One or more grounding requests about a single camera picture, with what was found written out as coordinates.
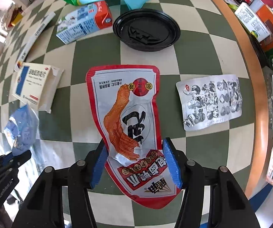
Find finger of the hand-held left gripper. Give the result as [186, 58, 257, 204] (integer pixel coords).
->
[0, 154, 15, 169]
[7, 150, 32, 171]

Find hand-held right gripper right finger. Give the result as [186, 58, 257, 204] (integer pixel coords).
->
[162, 137, 262, 228]

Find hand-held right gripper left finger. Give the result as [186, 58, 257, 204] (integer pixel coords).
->
[12, 139, 110, 228]

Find blue plastic tissue packet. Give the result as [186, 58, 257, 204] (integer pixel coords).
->
[4, 104, 40, 157]

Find red chicken feet snack packet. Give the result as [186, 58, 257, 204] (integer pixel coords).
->
[86, 65, 182, 209]

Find white blue medicine box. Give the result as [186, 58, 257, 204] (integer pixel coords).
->
[11, 62, 64, 114]

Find black plastic bowl lid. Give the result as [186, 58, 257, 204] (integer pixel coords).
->
[113, 9, 181, 52]

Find grey white printed packet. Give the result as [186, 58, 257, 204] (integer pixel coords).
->
[176, 74, 243, 131]

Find green white checkered tablecloth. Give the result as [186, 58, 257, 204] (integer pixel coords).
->
[0, 0, 273, 219]

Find long white cardboard box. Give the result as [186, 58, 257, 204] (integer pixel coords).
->
[18, 12, 56, 63]

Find blue white milk carton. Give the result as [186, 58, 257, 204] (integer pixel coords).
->
[56, 1, 113, 45]

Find white labelled box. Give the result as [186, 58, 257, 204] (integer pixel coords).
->
[234, 3, 271, 42]

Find orange box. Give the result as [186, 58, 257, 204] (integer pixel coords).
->
[255, 5, 273, 51]

